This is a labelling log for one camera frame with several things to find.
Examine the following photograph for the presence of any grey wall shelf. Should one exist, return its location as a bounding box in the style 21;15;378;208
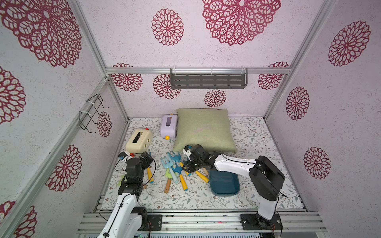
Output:
170;69;248;89

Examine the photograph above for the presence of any purple toy toaster box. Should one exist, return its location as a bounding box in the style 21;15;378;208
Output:
160;114;178;140

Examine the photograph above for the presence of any teal plastic storage box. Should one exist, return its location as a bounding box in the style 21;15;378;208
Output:
209;170;240;196

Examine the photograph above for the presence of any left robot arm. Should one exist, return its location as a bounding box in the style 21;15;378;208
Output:
98;152;153;238

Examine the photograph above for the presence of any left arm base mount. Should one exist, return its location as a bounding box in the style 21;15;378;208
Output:
138;214;163;231

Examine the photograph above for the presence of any green square pillow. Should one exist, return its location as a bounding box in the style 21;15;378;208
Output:
173;108;238;153

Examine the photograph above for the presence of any light blue fork white handle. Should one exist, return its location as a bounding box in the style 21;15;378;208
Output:
161;156;179;184

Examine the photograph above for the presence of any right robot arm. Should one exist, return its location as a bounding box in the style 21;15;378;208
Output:
183;144;285;221

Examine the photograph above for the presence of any lime shovel wooden handle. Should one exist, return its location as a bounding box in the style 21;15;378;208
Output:
164;169;172;193

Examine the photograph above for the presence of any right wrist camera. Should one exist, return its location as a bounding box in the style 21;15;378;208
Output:
183;145;192;158

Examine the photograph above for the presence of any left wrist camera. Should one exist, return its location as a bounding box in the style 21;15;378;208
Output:
118;152;128;161

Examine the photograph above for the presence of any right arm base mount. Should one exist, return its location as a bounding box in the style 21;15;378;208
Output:
240;213;283;231

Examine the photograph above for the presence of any black wire wall rack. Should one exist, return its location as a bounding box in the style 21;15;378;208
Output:
78;93;109;134

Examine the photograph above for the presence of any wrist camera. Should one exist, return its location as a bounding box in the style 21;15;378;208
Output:
183;145;192;158
118;152;128;161

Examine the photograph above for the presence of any blue fork yellow handle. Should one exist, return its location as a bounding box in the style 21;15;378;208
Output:
195;171;209;183

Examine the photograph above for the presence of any blue rake yellow handle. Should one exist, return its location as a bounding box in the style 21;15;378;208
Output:
147;153;154;183
167;152;183;174
173;164;188;191

